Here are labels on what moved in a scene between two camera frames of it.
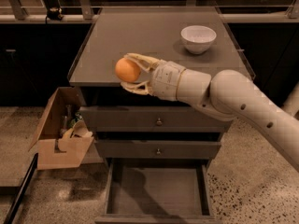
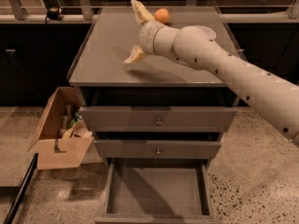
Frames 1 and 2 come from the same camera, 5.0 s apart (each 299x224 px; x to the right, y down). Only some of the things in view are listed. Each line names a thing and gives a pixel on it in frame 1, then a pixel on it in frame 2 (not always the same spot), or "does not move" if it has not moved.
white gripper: [165, 78] to [147, 36]
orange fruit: [127, 70] to [162, 15]
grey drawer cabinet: [160, 154] does not move
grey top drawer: [150, 119] does not move
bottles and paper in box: [74, 122] does not move
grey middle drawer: [158, 148] does not move
